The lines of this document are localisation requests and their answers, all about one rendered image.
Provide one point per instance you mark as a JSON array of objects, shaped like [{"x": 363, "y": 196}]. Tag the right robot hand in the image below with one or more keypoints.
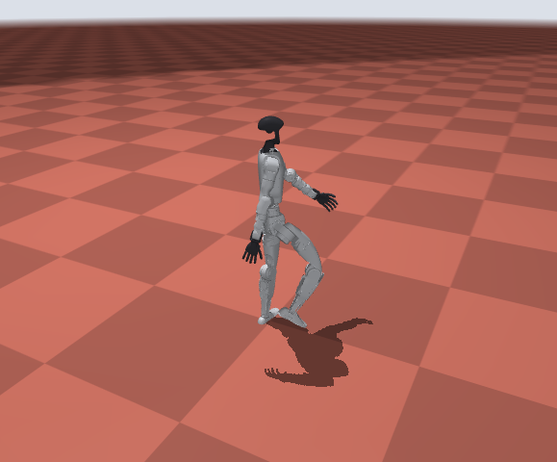
[{"x": 252, "y": 248}]

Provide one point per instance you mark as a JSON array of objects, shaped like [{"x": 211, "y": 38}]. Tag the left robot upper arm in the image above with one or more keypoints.
[{"x": 290, "y": 174}]

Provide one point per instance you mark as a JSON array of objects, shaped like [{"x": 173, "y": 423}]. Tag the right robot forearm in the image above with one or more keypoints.
[{"x": 261, "y": 216}]

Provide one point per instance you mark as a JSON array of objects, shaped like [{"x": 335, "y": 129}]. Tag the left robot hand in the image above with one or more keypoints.
[{"x": 323, "y": 198}]

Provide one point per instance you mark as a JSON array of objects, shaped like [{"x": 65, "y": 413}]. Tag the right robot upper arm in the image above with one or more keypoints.
[{"x": 271, "y": 168}]

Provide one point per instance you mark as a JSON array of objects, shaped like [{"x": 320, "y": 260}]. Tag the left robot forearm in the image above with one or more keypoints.
[{"x": 302, "y": 186}]

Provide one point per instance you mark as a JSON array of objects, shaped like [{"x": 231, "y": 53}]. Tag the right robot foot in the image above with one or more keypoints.
[{"x": 285, "y": 313}]

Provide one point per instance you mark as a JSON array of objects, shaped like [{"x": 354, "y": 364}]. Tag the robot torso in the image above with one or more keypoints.
[{"x": 274, "y": 215}]

